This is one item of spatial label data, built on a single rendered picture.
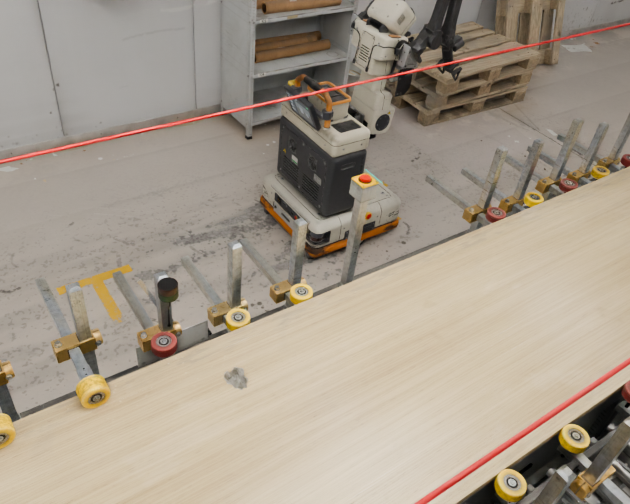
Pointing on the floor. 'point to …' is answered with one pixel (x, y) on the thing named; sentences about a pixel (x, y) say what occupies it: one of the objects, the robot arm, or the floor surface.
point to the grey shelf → (237, 63)
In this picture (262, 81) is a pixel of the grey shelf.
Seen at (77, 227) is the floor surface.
